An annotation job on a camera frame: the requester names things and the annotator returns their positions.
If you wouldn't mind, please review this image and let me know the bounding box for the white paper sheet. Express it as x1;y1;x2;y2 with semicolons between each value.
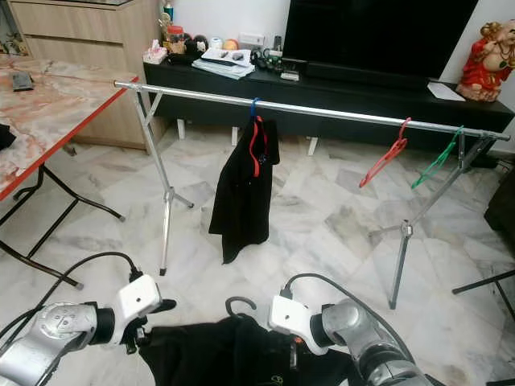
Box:
426;80;468;102

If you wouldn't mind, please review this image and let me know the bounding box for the black plastic hanger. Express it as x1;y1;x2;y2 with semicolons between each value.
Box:
225;296;258;318

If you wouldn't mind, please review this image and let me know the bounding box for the stack of white papers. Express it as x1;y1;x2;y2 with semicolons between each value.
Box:
193;47;256;80

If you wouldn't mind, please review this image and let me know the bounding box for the black plush toy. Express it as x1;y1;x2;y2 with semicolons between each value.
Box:
185;35;210;57

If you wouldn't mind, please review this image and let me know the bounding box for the black shirt with green logo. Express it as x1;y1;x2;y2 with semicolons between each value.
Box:
137;314;363;386

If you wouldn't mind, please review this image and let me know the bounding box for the red plastic hanger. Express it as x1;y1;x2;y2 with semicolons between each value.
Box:
358;117;413;189

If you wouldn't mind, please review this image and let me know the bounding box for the light wooden drawer cabinet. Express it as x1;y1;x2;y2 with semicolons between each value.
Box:
10;0;166;150

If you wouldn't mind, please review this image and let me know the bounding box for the silver metal clothes rack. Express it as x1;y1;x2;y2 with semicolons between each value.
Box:
113;79;513;311

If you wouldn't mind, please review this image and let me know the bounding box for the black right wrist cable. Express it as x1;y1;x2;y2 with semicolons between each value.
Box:
280;273;395;339

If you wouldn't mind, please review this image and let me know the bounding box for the black flat television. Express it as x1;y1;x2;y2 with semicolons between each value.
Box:
282;0;484;81

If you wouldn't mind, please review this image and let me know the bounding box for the pink tissue box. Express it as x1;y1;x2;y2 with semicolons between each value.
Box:
143;40;167;65

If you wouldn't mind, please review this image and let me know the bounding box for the red laughing buddha statue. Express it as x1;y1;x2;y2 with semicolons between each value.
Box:
456;20;515;103

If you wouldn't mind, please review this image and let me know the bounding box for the green plastic hanger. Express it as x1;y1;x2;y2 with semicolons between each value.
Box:
410;125;465;191

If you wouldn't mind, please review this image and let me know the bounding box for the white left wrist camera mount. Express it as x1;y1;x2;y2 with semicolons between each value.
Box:
115;274;162;324

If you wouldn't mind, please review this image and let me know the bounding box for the white wall socket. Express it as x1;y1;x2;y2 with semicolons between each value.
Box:
237;32;266;47

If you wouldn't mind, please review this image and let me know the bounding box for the black soundbar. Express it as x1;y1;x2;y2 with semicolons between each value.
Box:
304;61;439;89

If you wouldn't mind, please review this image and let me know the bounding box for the marble pattern folding table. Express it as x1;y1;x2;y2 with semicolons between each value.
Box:
0;55;134;289

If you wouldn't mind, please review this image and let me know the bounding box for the black TV console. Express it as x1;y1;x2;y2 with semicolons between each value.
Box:
142;60;515;158

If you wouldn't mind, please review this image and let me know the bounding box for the black shirt with red trim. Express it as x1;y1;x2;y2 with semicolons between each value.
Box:
208;115;281;265

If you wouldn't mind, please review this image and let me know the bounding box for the red lid snack jar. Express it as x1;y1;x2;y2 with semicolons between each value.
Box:
166;26;186;57

